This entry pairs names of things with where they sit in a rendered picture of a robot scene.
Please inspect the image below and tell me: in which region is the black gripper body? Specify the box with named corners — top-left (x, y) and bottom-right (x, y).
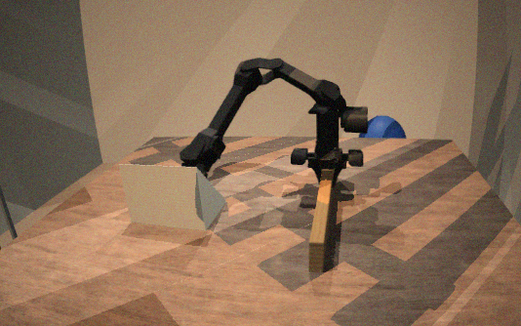
top-left (291, 131), bottom-right (363, 167)

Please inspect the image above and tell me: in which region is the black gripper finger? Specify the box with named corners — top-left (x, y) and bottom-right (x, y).
top-left (333, 164), bottom-right (346, 188)
top-left (308, 165), bottom-right (321, 184)

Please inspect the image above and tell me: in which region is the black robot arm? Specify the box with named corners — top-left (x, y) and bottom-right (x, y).
top-left (180, 58), bottom-right (368, 179)

